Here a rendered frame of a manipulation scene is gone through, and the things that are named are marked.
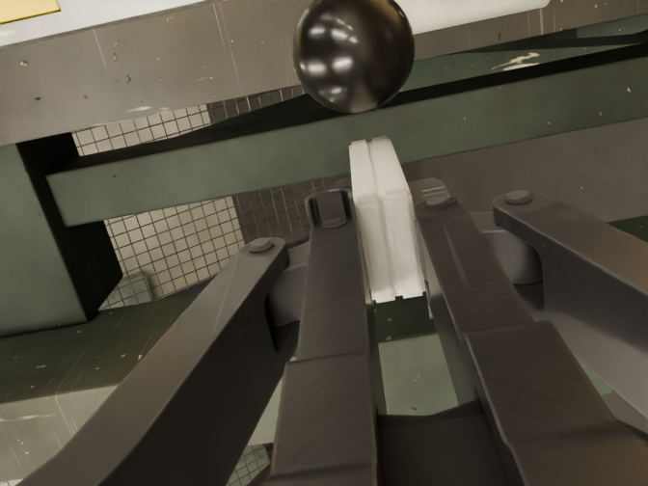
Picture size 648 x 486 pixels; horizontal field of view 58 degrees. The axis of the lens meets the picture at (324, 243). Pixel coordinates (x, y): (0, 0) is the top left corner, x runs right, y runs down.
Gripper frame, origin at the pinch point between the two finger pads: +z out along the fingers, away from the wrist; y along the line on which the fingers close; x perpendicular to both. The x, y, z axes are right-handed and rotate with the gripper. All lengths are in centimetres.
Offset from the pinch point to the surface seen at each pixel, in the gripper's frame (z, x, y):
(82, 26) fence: 11.5, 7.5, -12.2
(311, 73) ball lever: 0.1, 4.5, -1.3
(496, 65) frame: 98, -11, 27
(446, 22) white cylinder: 13.1, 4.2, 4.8
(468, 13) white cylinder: 12.8, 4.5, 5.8
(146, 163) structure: 20.5, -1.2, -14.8
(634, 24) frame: 141, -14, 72
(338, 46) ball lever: -0.4, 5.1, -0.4
